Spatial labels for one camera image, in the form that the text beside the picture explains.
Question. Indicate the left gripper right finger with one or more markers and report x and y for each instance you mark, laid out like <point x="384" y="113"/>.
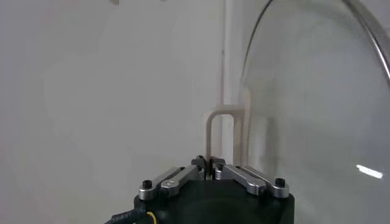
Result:
<point x="246" y="179"/>

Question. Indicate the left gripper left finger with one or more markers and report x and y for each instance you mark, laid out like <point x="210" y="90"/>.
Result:
<point x="173" y="179"/>

